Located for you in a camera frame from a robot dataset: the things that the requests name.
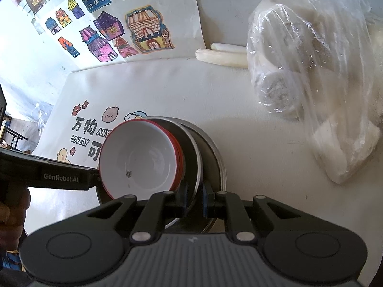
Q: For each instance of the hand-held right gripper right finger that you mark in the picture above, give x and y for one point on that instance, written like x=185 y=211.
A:
x=206 y=199

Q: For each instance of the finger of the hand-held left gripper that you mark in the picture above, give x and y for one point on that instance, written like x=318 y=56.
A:
x=95 y=177

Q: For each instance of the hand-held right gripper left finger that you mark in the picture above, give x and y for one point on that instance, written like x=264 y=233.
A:
x=182 y=198

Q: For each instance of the stainless steel plate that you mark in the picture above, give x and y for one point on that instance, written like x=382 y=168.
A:
x=225 y=173
x=211 y=158

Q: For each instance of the stainless steel bowl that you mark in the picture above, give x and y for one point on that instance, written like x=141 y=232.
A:
x=191 y=161

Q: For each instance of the person's left hand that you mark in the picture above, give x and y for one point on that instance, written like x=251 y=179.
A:
x=13 y=224

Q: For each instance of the black stool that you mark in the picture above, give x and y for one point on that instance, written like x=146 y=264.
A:
x=15 y=139

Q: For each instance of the white printed tablecloth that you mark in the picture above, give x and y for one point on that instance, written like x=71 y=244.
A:
x=239 y=104

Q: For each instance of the white cylindrical roll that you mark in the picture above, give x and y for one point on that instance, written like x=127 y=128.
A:
x=221 y=59
x=230 y=47

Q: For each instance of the clear plastic bag of white lumps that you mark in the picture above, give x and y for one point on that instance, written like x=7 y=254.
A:
x=323 y=95

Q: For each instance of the drawing of colourful houses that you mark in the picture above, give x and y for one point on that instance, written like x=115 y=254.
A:
x=134 y=21

